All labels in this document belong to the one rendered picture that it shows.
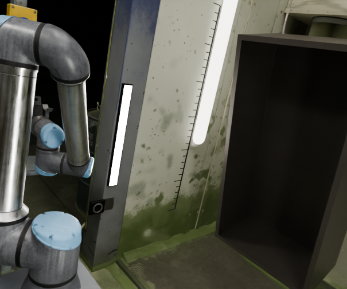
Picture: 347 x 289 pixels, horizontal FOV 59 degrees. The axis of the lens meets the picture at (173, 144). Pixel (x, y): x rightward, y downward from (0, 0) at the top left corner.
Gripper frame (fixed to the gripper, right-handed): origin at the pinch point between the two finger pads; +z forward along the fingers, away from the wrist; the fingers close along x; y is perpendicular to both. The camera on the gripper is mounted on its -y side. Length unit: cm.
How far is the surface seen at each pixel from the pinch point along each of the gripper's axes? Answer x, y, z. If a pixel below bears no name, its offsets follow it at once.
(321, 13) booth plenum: 190, -89, -37
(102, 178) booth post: 46, 42, -2
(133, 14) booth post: 49, -54, -6
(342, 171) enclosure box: 85, -7, -116
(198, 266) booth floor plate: 114, 105, -40
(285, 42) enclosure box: 75, -52, -81
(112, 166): 48, 32, -8
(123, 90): 48, -14, -8
